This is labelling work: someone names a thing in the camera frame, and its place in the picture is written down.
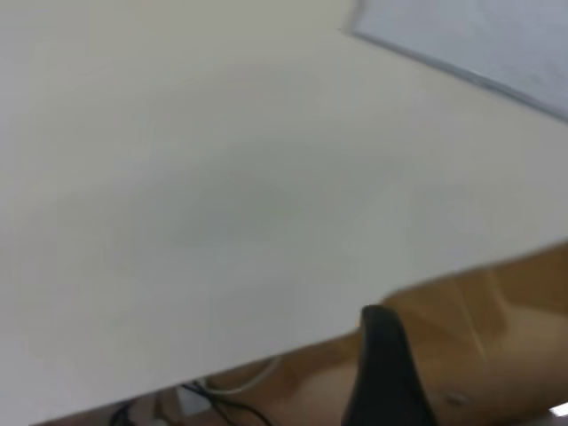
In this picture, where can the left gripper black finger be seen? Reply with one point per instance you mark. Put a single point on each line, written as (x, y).
(386, 381)

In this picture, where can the pale blue paper stack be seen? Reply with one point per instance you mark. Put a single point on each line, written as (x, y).
(501, 31)

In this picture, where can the clear plastic red-zip bag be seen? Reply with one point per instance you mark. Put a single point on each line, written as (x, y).
(488, 40)

